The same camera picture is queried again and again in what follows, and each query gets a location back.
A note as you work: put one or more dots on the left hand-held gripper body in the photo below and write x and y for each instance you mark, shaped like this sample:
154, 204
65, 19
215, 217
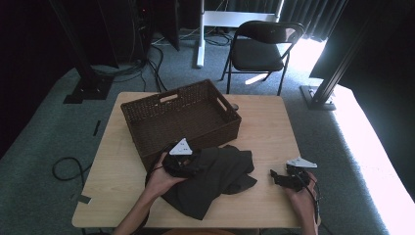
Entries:
178, 160

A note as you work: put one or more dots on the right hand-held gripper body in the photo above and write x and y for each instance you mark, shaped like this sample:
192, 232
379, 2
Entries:
298, 178

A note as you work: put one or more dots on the brown wicker basket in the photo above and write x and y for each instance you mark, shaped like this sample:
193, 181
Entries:
182, 119

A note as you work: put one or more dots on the black cloth garment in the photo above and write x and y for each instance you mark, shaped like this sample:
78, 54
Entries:
215, 179

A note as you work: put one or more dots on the person's right hand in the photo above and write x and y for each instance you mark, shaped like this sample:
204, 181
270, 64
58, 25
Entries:
301, 197

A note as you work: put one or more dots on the person's left hand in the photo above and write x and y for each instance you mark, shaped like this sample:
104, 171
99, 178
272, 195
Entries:
161, 181

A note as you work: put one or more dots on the black tape strip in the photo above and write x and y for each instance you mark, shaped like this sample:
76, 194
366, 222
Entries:
96, 128

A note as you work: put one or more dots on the grey tape piece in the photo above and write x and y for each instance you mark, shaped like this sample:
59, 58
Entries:
84, 199

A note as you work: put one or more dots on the black metal stand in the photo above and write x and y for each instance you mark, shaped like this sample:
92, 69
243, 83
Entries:
329, 78
86, 75

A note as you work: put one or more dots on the black folding chair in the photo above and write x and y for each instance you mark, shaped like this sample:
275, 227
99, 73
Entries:
257, 54

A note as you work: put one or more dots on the dark curtain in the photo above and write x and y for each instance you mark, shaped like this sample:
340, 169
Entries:
310, 18

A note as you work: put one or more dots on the white desk frame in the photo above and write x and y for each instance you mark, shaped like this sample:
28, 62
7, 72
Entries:
225, 18

